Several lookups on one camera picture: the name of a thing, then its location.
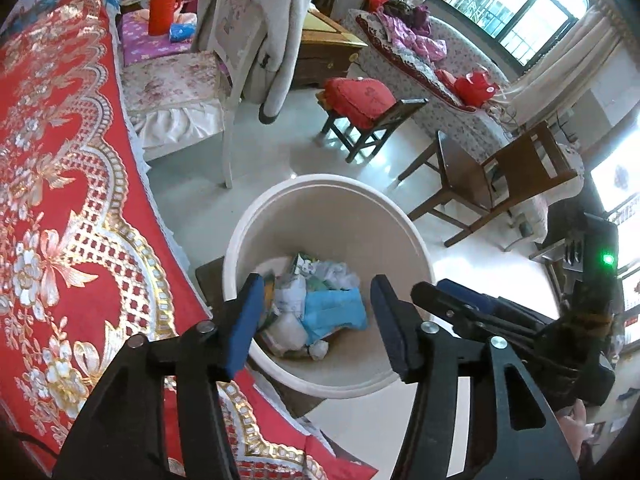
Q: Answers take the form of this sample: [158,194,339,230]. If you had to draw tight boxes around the pile of clothes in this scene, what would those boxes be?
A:
[372,0,448,63]

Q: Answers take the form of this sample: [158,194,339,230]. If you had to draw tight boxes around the cream curtain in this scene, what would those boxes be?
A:
[500,10,636,126]

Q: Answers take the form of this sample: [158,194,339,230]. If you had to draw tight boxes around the blue plastic packet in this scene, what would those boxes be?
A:
[300,287,368,346]

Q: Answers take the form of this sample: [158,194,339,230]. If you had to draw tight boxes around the purple floral cushion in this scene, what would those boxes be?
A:
[120,10,201,66]

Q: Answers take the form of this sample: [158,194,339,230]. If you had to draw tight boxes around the white and green packet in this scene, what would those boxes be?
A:
[287,252,321,281]

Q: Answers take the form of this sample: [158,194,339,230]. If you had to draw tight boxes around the person's right hand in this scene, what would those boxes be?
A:
[552,400,608,461]

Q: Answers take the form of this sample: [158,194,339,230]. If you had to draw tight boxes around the floral sofa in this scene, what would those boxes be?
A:
[355,7,586,241]

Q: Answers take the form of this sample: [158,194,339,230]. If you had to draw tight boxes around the floral seat cushion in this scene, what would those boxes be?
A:
[121,50,233,161]

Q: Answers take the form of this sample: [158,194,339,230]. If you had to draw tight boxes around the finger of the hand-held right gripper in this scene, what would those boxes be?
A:
[437,279,556,331]
[410,281,541,346]

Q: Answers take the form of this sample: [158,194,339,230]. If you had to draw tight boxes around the dark wooden stool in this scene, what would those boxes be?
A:
[320,99,430,163]

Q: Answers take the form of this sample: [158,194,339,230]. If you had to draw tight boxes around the wooden coffee table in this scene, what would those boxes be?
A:
[292,7,371,88]

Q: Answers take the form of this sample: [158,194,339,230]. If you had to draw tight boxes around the red thermos flask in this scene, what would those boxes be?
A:
[147,0,185,37]

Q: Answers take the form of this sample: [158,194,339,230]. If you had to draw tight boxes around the brown wooden chair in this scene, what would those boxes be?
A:
[397,121,578,248]

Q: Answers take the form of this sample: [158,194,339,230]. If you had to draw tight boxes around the red floral tablecloth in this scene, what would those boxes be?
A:
[0,0,376,480]

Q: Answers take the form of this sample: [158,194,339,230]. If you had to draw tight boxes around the grey coat with black collar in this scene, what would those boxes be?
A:
[200,0,326,123]

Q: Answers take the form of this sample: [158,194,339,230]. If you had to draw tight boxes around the white tissue bundle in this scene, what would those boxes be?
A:
[265,310,308,356]

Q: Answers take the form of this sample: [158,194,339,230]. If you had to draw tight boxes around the white round bin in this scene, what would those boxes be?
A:
[221,174,436,400]

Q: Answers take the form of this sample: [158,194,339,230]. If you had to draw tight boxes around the window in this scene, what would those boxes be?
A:
[432,0,588,66]

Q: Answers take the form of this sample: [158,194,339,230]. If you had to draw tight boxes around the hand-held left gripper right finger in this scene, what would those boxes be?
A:
[370,275,581,480]

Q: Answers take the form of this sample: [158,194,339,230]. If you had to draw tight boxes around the red cushion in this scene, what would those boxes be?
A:
[322,76,396,131]

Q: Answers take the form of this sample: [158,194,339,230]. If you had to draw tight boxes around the red bag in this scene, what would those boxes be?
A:
[452,67,501,108]

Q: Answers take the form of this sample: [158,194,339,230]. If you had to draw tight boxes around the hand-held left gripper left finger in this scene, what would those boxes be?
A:
[52,272,266,480]

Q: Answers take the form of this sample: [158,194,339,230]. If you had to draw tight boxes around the blue white plastic bags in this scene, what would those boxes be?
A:
[272,277,308,318]

